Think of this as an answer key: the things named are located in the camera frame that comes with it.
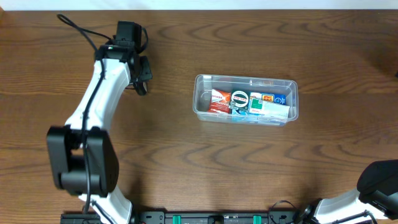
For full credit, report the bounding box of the dark bottle white cap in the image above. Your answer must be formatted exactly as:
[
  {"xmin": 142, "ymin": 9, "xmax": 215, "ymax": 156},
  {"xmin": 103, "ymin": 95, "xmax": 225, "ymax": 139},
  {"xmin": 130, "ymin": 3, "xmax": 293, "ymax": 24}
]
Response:
[{"xmin": 135, "ymin": 82, "xmax": 147, "ymax": 96}]

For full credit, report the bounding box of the red Panadol ActiFast box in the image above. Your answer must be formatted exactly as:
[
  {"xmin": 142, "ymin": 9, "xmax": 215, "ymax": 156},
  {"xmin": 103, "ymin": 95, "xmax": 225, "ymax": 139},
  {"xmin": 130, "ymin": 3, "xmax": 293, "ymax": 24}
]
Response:
[{"xmin": 208, "ymin": 89, "xmax": 231, "ymax": 114}]

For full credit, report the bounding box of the green Zam-Buk box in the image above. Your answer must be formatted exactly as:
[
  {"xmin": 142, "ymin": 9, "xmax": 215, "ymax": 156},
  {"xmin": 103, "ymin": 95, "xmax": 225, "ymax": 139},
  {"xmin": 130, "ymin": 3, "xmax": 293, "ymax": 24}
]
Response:
[{"xmin": 229, "ymin": 90, "xmax": 250, "ymax": 110}]

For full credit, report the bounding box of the white green Panadol box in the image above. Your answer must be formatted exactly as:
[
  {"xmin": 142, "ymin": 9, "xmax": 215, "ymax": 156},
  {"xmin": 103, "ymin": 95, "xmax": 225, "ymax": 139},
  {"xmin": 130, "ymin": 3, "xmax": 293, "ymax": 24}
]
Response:
[{"xmin": 249, "ymin": 98, "xmax": 290, "ymax": 119}]

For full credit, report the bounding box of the blue KoolFever box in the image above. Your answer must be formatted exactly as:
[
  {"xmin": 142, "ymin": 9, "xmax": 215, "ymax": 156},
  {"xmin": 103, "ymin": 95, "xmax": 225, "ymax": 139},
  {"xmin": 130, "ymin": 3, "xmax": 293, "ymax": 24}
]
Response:
[{"xmin": 231, "ymin": 91, "xmax": 287, "ymax": 122}]

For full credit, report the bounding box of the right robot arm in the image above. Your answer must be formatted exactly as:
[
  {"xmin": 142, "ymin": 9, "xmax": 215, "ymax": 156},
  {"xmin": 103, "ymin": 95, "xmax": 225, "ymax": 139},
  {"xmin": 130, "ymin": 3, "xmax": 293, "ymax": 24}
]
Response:
[{"xmin": 294, "ymin": 159, "xmax": 397, "ymax": 224}]

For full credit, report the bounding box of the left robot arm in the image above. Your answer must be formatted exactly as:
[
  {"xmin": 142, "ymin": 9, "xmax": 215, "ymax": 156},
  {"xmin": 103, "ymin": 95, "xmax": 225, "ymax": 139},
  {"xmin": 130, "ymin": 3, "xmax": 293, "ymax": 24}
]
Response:
[{"xmin": 47, "ymin": 40, "xmax": 152, "ymax": 223}]

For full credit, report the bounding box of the clear plastic container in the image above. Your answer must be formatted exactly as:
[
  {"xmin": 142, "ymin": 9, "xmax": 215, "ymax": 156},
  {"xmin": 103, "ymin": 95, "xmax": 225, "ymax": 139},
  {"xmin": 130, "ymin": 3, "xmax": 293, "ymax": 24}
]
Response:
[{"xmin": 193, "ymin": 74, "xmax": 299, "ymax": 126}]

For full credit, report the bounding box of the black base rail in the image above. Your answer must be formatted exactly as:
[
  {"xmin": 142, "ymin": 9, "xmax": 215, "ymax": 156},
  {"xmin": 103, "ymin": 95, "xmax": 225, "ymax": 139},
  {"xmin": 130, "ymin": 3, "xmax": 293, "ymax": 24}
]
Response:
[{"xmin": 60, "ymin": 210, "xmax": 373, "ymax": 224}]

